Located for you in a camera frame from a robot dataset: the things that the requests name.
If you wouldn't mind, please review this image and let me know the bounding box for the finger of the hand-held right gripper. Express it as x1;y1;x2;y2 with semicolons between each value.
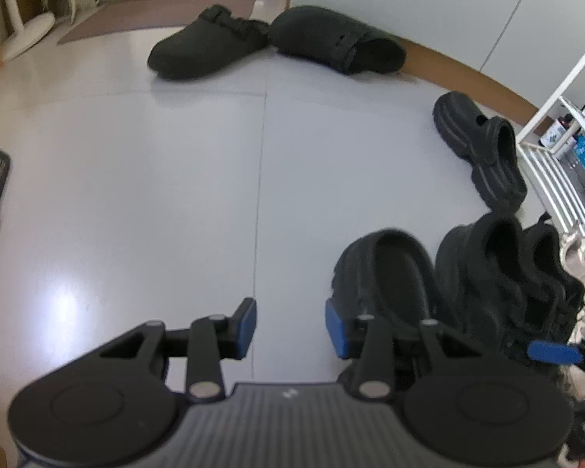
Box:
527;339;585;376

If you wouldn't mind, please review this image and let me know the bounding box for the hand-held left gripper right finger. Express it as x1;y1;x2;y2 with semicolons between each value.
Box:
324;300;486;401

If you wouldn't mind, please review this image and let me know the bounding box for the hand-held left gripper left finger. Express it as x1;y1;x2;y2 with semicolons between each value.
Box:
97;297;257;403

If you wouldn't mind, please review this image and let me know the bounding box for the black lace-up sneaker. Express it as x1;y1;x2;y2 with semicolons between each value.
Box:
435;212;534;366
519;223;585;391

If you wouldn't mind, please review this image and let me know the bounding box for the black chunky rubber clog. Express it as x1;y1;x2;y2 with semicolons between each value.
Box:
331;228;449;391
432;90;528;211

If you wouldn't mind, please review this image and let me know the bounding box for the white wire shoe rack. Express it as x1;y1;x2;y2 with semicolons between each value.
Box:
516;24;585;274

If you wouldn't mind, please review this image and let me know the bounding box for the dark grey buckle clog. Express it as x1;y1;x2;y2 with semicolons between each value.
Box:
267;5;407;75
147;4;272;80

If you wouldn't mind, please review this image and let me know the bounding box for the dark brown labelled bottle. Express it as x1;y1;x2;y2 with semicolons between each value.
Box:
541;114;573;152

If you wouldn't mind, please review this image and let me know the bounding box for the brown door mat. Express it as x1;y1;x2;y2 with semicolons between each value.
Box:
57;2;260;46

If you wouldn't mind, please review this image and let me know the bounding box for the white fan stand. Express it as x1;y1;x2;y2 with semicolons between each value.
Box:
0;0;56;62

